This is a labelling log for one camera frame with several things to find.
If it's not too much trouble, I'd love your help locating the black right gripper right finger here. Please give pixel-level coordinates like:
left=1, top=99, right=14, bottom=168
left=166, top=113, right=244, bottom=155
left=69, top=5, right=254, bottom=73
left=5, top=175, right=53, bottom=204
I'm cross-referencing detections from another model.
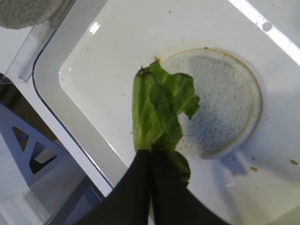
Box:
left=151, top=151, right=227, bottom=225

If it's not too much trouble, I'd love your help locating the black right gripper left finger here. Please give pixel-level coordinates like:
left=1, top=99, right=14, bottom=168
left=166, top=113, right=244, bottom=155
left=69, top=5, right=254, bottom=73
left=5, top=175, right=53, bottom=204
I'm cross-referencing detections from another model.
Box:
left=77, top=150, right=151, bottom=225

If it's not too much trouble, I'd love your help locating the green lettuce leaf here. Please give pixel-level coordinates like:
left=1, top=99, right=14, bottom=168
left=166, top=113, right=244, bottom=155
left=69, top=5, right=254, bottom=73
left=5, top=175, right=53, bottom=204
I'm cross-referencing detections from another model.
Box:
left=132, top=60, right=200, bottom=186

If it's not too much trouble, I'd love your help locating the bun bottom on tray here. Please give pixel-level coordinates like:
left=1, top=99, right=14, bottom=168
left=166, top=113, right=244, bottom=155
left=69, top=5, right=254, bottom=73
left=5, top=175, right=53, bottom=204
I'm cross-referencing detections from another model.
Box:
left=161, top=48, right=263, bottom=159

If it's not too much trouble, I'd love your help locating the cream metal tray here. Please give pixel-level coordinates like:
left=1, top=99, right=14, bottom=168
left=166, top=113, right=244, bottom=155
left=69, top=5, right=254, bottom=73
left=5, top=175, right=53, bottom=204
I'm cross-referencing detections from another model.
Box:
left=33, top=0, right=300, bottom=225

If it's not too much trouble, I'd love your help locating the upright bun slice left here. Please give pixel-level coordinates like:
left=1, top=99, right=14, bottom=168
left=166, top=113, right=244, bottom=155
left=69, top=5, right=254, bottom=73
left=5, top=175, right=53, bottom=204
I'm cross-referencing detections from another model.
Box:
left=0, top=0, right=74, bottom=30

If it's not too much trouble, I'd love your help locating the white perforated bracket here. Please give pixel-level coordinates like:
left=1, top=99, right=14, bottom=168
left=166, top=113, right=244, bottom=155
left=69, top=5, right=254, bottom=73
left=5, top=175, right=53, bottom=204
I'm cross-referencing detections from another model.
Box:
left=0, top=106, right=103, bottom=225

